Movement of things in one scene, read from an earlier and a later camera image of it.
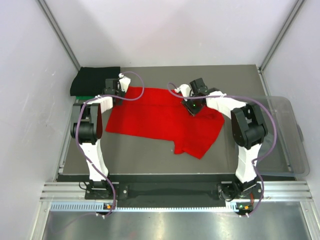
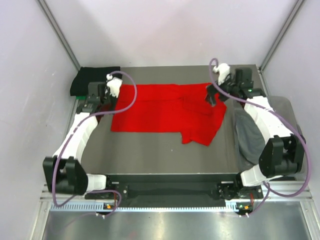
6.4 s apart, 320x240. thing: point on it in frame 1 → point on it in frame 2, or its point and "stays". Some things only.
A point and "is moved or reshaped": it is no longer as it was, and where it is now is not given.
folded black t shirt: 91,81 stays
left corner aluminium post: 46,9 stays
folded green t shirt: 86,98 stays
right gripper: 193,112 → 212,90
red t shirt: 157,114 is moved or reshaped
